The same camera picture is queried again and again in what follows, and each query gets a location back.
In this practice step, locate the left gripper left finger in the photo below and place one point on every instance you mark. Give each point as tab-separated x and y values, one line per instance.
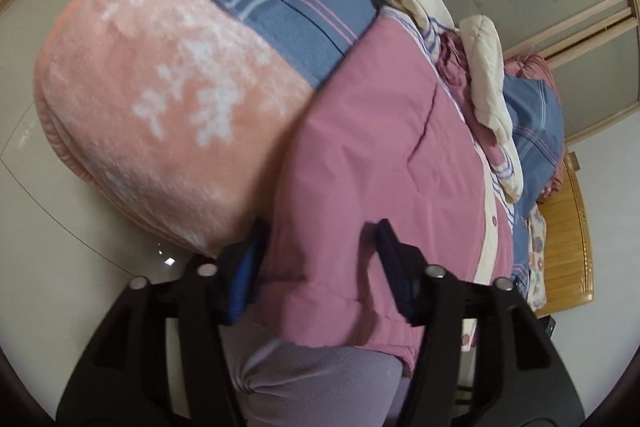
245	280

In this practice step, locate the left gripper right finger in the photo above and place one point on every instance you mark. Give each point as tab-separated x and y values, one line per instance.
404	267

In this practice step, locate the cream and pink hooded jacket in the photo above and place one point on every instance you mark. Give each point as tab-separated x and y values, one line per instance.
413	129

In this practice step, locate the lavender trousers leg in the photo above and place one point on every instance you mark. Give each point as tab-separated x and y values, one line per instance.
281	384

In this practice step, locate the floral pillow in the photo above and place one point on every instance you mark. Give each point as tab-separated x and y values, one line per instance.
536	236

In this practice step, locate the pink fleece blanket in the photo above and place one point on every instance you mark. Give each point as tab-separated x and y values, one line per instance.
178	113

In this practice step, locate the blue striped bed sheet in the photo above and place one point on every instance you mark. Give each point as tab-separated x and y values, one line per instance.
315	35

